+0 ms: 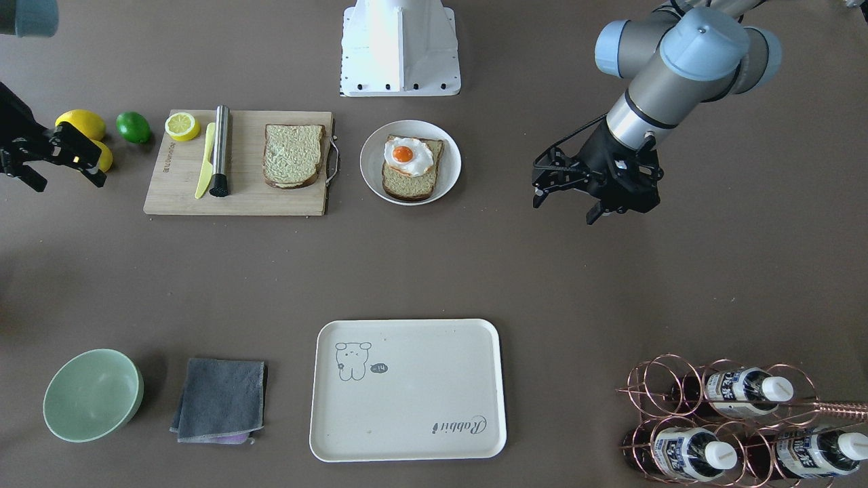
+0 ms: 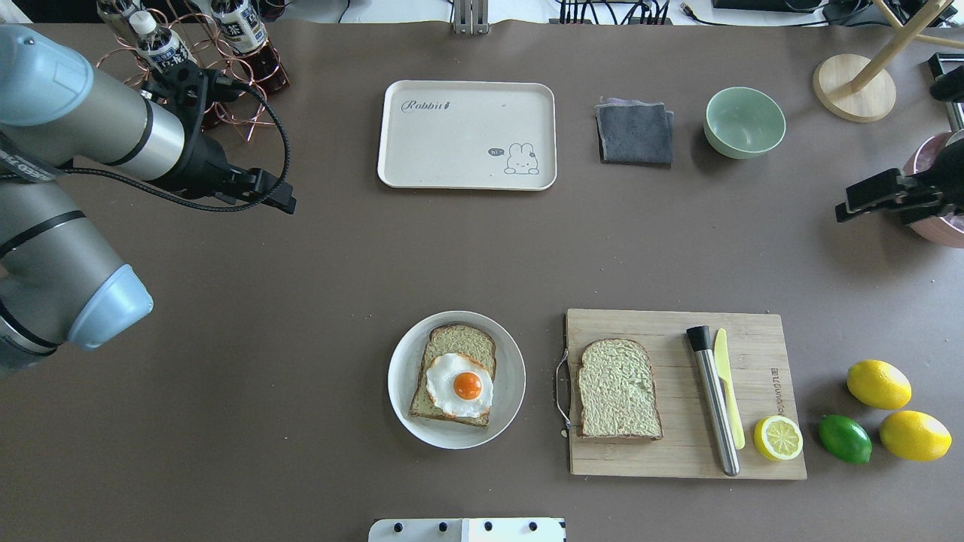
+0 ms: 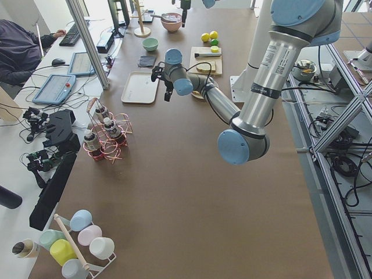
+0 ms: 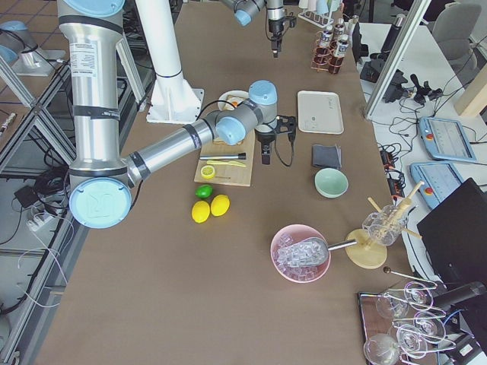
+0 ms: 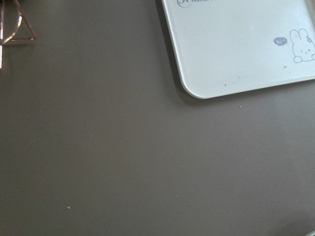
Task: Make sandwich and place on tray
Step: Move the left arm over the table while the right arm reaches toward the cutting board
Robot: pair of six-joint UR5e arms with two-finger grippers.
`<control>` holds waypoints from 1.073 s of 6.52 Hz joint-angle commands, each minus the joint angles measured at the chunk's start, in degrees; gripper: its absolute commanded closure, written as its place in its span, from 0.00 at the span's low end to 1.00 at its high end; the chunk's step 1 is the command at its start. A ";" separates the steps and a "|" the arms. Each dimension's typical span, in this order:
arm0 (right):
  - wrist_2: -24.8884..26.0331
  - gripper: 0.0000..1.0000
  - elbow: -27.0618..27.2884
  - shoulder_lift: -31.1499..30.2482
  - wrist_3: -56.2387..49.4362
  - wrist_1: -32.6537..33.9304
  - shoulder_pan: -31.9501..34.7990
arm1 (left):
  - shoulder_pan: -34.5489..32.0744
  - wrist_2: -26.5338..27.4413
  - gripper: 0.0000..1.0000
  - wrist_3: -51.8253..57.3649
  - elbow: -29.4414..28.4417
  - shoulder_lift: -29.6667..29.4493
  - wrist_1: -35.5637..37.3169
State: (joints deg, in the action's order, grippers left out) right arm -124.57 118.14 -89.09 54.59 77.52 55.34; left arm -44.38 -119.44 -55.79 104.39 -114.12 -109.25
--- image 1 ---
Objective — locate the grey folded cloth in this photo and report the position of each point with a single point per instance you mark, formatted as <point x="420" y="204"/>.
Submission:
<point x="222" y="402"/>

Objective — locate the wooden cutting board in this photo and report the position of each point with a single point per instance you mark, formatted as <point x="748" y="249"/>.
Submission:
<point x="176" y="172"/>

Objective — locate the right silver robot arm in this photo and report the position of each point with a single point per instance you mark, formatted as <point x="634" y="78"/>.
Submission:
<point x="31" y="19"/>

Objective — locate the copper wire bottle rack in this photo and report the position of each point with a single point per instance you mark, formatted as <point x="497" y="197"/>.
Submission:
<point x="649" y="382"/>

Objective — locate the tea bottle one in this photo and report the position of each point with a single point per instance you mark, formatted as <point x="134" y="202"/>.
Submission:
<point x="733" y="394"/>

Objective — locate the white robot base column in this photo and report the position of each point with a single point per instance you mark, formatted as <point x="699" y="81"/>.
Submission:
<point x="399" y="49"/>

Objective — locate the yellow plastic knife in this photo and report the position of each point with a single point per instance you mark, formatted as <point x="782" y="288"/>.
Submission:
<point x="206" y="169"/>

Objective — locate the whole lemon one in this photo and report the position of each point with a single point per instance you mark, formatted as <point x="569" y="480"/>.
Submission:
<point x="85" y="121"/>

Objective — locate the bread slice with fried egg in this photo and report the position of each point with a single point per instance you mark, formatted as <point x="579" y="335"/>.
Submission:
<point x="410" y="167"/>

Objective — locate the whole lemon two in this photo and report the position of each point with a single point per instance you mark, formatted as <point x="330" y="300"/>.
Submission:
<point x="105" y="159"/>

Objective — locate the lemon half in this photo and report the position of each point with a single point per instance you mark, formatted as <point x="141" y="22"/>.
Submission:
<point x="182" y="127"/>

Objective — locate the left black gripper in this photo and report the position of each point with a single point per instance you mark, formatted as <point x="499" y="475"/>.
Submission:
<point x="597" y="154"/>

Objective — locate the green lime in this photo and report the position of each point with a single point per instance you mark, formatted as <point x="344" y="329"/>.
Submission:
<point x="133" y="127"/>

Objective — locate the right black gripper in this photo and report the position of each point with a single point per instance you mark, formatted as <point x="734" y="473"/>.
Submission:
<point x="22" y="130"/>

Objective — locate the green spread bread slice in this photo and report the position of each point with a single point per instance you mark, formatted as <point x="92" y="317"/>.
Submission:
<point x="293" y="155"/>

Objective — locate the tea bottle two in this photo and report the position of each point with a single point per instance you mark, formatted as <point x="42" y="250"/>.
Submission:
<point x="678" y="454"/>

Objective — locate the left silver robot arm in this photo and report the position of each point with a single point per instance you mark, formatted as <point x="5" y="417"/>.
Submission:
<point x="683" y="54"/>

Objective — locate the cream rabbit tray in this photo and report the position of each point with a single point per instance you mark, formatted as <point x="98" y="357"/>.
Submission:
<point x="406" y="390"/>

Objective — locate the mint green bowl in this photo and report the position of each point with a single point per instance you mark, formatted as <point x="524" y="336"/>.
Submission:
<point x="92" y="395"/>

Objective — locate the tea bottle three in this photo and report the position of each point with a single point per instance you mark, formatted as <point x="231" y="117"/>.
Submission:
<point x="812" y="453"/>

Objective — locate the white round plate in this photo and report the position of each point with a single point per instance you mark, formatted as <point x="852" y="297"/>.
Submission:
<point x="371" y="159"/>

